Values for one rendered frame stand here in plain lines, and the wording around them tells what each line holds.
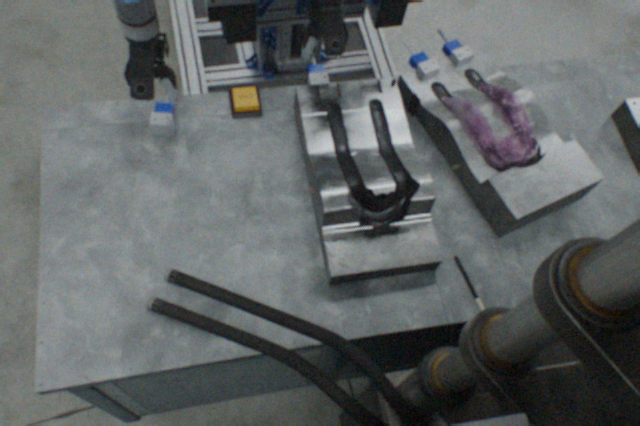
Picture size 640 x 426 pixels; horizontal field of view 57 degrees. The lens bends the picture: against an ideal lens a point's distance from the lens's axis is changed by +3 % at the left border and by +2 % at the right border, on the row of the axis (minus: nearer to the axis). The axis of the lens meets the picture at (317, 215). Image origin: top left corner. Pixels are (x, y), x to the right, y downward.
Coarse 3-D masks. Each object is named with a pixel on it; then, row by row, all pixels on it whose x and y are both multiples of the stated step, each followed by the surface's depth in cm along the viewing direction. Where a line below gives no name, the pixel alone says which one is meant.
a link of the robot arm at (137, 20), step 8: (112, 0) 110; (120, 0) 108; (128, 0) 107; (136, 0) 108; (144, 0) 109; (152, 0) 112; (120, 8) 110; (128, 8) 109; (136, 8) 109; (144, 8) 110; (152, 8) 112; (120, 16) 112; (128, 16) 111; (136, 16) 111; (144, 16) 112; (152, 16) 114; (128, 24) 113; (136, 24) 113; (144, 24) 113
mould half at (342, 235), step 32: (352, 96) 146; (384, 96) 147; (320, 128) 142; (352, 128) 142; (320, 160) 137; (416, 160) 137; (320, 192) 129; (384, 192) 130; (320, 224) 134; (352, 224) 133; (416, 224) 136; (352, 256) 131; (384, 256) 131; (416, 256) 132
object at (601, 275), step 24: (624, 240) 50; (600, 264) 54; (624, 264) 51; (600, 288) 54; (624, 288) 52; (528, 312) 68; (504, 336) 74; (528, 336) 69; (552, 336) 66; (456, 360) 92; (504, 360) 78; (408, 384) 122; (456, 384) 96; (432, 408) 121
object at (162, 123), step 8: (168, 96) 148; (160, 104) 146; (168, 104) 146; (152, 112) 143; (160, 112) 144; (168, 112) 145; (152, 120) 142; (160, 120) 142; (168, 120) 142; (152, 128) 143; (160, 128) 143; (168, 128) 143; (168, 136) 146
